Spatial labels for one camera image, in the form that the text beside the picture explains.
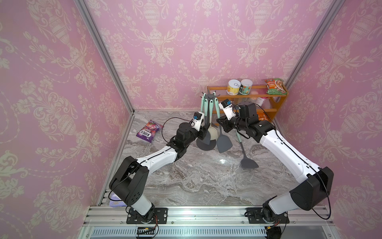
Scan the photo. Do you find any grey spatula mint handle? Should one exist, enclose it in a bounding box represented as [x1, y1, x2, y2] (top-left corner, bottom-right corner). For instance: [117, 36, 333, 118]
[214, 98, 233, 153]
[236, 132, 259, 169]

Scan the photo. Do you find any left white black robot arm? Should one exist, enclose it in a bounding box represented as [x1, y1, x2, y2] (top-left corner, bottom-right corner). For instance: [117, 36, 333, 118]
[109, 119, 210, 221]

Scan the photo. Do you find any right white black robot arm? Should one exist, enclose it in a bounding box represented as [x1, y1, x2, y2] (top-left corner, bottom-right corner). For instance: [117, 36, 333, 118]
[217, 100, 334, 223]

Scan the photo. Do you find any grey utensil rack stand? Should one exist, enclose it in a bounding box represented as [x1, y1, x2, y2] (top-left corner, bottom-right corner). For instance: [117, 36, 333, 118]
[197, 93, 218, 151]

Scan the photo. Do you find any orange snack packet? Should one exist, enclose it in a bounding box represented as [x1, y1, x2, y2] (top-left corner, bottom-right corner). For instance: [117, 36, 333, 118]
[258, 112, 270, 121]

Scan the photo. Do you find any yellow tin can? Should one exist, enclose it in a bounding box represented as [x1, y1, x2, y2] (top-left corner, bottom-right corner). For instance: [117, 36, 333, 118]
[226, 79, 241, 96]

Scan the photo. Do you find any white pink bottle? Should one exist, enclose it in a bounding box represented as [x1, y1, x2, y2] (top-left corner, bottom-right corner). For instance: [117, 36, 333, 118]
[256, 97, 267, 107]

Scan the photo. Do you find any green tin can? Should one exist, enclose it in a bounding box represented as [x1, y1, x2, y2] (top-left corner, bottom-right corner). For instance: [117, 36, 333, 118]
[239, 79, 253, 95]

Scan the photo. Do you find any wooden orange shelf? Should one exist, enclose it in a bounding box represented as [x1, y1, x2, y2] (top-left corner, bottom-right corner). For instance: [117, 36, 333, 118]
[207, 85, 289, 120]

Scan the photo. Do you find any purple candy bag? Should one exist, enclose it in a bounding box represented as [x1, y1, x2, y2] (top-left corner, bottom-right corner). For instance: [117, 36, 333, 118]
[136, 120, 163, 143]

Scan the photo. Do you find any red green snack packet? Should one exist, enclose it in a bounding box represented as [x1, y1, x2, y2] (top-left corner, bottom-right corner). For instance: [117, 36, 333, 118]
[265, 78, 287, 95]

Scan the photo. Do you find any purple tissue packet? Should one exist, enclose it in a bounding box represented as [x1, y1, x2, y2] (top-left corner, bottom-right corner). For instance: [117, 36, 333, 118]
[109, 201, 126, 208]

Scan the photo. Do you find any cream spatula mint handle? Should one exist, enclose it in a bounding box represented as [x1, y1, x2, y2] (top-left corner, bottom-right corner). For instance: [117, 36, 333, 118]
[201, 93, 218, 144]

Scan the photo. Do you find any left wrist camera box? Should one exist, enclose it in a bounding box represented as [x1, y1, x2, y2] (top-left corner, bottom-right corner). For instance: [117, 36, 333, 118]
[191, 112, 205, 131]

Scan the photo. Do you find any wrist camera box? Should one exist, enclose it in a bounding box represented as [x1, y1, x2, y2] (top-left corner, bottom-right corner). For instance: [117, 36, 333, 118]
[191, 112, 205, 131]
[219, 99, 236, 120]

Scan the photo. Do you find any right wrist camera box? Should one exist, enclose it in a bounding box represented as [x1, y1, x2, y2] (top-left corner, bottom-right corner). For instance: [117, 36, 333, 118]
[219, 99, 236, 120]

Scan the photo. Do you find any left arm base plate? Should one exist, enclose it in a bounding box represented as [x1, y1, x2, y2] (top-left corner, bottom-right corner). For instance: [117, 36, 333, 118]
[126, 208, 168, 225]

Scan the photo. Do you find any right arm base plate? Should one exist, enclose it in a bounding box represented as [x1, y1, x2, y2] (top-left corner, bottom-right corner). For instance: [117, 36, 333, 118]
[244, 207, 290, 225]

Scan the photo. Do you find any aluminium front rail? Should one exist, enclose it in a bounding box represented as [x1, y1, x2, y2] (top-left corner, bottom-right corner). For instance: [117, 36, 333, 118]
[78, 206, 341, 239]

